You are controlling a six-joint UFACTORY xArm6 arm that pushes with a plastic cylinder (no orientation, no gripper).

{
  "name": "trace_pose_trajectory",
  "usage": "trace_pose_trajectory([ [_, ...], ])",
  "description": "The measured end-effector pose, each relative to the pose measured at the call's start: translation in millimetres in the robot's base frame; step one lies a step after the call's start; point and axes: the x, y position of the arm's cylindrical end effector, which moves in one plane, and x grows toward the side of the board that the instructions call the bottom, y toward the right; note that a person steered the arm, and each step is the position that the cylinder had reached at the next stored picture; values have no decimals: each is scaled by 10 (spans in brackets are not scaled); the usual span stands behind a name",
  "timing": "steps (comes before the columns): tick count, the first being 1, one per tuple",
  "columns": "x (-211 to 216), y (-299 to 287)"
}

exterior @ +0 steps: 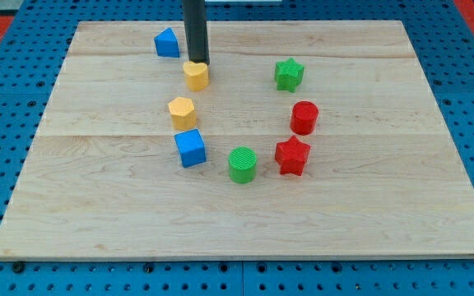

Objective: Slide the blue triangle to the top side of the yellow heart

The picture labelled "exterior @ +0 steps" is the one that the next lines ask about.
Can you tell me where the red star block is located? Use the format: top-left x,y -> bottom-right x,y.
275,136 -> 311,176

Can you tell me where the green star block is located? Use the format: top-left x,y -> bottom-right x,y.
274,58 -> 304,93

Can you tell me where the blue cube block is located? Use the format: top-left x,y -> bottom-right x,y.
174,129 -> 207,168

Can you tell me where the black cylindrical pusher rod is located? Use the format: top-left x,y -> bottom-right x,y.
182,0 -> 210,65

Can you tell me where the blue triangle block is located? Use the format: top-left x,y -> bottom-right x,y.
154,28 -> 180,58

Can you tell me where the yellow heart block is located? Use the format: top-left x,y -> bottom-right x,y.
183,61 -> 210,91

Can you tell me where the green cylinder block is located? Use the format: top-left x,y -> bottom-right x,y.
228,146 -> 258,184

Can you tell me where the red cylinder block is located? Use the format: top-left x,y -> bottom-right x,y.
290,101 -> 319,136

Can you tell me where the wooden board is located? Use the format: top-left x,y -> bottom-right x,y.
0,21 -> 474,261

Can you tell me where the yellow hexagon block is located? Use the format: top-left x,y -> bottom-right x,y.
168,97 -> 197,131

